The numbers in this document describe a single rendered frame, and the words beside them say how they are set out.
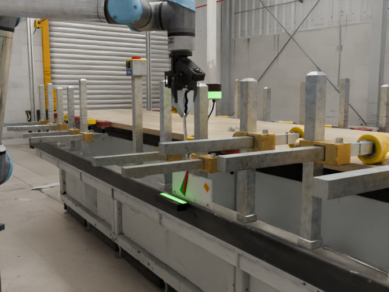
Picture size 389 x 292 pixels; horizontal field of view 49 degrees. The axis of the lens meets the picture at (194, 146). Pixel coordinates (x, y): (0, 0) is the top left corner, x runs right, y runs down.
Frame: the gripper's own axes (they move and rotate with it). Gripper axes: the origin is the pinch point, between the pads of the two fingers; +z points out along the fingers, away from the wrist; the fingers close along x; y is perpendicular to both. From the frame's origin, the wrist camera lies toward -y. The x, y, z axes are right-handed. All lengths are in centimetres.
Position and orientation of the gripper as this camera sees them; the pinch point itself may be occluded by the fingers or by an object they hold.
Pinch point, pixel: (184, 113)
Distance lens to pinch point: 140.0
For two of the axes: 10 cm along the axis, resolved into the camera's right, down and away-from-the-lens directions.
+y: -5.5, -1.2, 8.3
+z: 0.0, 9.9, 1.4
